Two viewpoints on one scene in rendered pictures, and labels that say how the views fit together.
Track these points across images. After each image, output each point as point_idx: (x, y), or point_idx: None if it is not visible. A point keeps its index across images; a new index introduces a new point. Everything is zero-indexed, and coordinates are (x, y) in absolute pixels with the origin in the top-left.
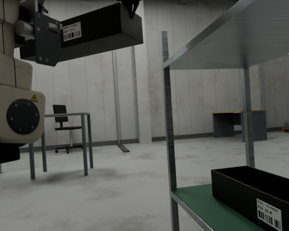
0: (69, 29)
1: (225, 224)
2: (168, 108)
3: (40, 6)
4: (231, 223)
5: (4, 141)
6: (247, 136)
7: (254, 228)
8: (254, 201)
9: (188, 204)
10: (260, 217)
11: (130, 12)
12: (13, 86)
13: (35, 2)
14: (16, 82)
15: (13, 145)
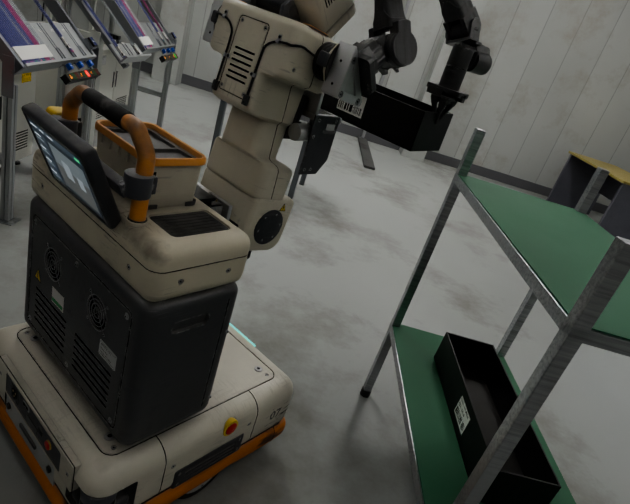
0: None
1: (421, 399)
2: (434, 235)
3: None
4: (427, 402)
5: None
6: (523, 306)
7: (444, 417)
8: (459, 396)
9: (400, 356)
10: (455, 411)
11: (437, 118)
12: (268, 199)
13: (321, 97)
14: (273, 194)
15: None
